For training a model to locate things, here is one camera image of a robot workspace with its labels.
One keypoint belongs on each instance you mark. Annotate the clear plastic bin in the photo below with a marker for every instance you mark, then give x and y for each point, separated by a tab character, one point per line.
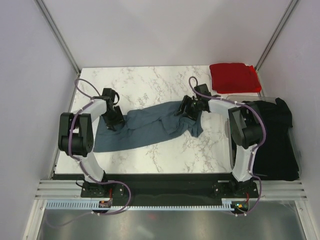
297	150

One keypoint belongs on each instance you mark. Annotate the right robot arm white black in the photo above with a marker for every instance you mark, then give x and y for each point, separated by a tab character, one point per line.
246	129

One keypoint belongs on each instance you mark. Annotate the white slotted cable duct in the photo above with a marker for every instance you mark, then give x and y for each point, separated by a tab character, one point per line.
99	204

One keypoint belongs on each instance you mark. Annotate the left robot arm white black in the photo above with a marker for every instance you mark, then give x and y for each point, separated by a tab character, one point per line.
76	139

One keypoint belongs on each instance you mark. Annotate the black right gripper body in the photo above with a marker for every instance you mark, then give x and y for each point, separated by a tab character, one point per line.
195	108

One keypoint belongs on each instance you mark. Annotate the black mounting base rail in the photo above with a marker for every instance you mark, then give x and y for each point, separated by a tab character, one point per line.
173	189

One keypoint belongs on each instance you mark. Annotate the right aluminium frame post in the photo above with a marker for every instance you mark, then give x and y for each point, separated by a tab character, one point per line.
277	32

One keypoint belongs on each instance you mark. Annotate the blue grey t shirt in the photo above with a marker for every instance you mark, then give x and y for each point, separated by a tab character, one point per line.
144	127

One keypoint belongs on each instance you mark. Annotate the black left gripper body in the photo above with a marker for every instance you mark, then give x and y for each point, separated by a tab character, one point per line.
114	118

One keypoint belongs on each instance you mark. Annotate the aluminium extrusion rails left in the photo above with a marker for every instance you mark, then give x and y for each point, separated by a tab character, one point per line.
58	190

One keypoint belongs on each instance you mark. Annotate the left aluminium frame post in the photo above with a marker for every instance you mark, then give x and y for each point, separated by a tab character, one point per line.
57	34

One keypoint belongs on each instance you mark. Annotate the aluminium frame post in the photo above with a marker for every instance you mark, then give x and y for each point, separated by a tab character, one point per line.
57	34
277	32

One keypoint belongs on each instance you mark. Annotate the black t shirt pile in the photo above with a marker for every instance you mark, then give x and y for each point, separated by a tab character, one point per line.
275	140

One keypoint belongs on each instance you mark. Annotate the folded red t shirt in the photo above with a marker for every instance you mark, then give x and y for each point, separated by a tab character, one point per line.
230	78

